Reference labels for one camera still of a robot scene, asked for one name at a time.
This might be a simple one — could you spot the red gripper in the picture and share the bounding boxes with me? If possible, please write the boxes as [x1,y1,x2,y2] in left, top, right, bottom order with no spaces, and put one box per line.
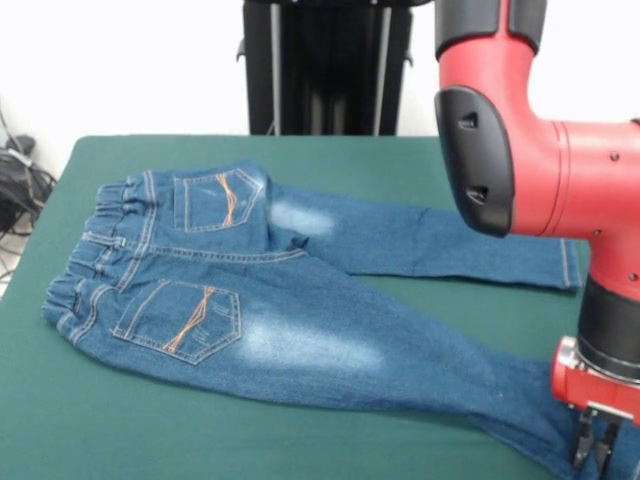
[549,335,640,476]

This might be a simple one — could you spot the blue denim jeans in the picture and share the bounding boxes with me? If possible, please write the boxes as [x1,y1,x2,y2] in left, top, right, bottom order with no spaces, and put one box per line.
[40,158,640,480]

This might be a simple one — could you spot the dark green table cloth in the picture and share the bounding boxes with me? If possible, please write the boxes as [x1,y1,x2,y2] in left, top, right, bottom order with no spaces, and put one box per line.
[0,134,640,480]

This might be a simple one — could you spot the grey chair base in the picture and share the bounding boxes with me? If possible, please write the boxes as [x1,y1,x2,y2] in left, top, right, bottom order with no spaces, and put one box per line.
[3,134,37,157]

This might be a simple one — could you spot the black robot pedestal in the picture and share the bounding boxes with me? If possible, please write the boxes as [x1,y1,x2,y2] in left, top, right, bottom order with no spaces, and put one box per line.
[235,0,416,137]

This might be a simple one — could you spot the black cable tangle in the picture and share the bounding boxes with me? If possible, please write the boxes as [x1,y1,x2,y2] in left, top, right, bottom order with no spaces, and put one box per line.
[0,149,57,239]

